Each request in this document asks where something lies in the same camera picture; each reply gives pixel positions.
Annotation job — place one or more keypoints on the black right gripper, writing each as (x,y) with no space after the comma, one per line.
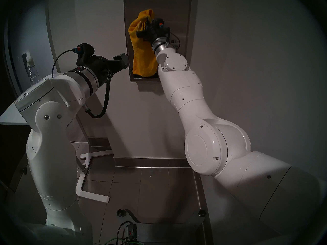
(155,32)

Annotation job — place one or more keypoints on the stainless steel wall dispenser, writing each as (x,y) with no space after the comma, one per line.
(178,12)

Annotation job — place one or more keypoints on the white folding table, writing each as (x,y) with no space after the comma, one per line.
(89,194)

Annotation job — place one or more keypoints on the black star knob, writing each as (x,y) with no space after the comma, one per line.
(121,213)
(201,213)

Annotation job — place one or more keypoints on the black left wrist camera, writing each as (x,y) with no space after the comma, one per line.
(85,51)

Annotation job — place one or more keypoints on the steel robot base plate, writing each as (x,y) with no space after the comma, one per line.
(166,234)

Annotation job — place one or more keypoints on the black box red indicator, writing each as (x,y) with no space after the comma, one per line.
(131,231)

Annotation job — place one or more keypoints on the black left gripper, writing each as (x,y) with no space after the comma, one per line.
(102,67)

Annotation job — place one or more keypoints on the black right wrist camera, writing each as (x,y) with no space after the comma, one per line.
(158,21)

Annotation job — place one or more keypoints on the clear spray bottle blue liquid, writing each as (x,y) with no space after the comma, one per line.
(33,76)

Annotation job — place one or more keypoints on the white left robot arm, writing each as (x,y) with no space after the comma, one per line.
(51,157)

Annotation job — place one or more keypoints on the yellow microfiber cloth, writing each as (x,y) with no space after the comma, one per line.
(141,58)

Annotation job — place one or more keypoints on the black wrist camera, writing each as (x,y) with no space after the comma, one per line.
(85,51)
(158,21)

